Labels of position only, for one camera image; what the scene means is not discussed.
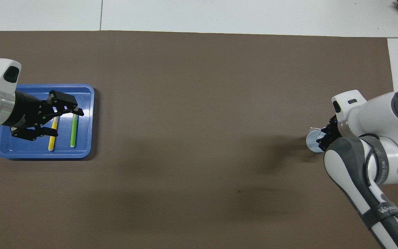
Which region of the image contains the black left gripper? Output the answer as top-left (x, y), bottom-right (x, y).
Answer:
top-left (4, 91), bottom-right (84, 141)

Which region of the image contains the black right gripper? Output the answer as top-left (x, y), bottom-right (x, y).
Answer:
top-left (318, 116), bottom-right (341, 153)

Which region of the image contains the yellow pen white cap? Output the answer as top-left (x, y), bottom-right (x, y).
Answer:
top-left (48, 117), bottom-right (59, 151)

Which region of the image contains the green pen white cap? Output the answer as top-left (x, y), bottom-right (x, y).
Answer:
top-left (70, 114), bottom-right (79, 148)

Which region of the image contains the blue plastic tray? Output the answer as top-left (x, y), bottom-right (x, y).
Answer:
top-left (0, 84), bottom-right (95, 159)

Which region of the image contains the translucent mesh pen cup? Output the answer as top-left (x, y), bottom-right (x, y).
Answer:
top-left (306, 127), bottom-right (325, 153)

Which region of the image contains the brown table mat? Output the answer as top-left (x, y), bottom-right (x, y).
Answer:
top-left (0, 30), bottom-right (398, 249)

